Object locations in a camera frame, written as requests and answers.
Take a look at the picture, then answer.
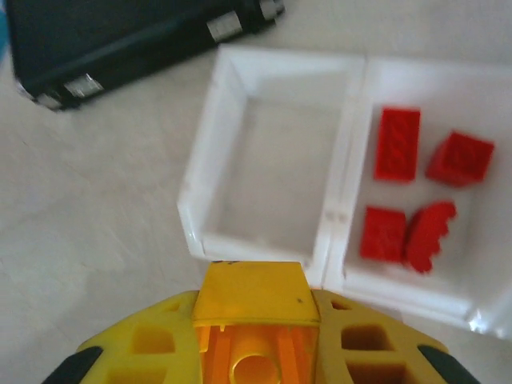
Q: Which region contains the yellow round lego piece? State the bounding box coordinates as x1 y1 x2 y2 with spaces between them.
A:
74 260 453 384

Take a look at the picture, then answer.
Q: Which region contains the black hard case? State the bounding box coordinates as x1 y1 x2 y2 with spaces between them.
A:
7 0 287 115

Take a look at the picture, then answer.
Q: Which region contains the white plastic container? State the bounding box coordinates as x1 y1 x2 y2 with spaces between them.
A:
319 55 512 341
176 42 367 289

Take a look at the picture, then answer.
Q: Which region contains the red lego brick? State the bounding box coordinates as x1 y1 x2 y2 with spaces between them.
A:
374 106 422 183
359 206 407 263
425 130 496 190
403 199 458 274

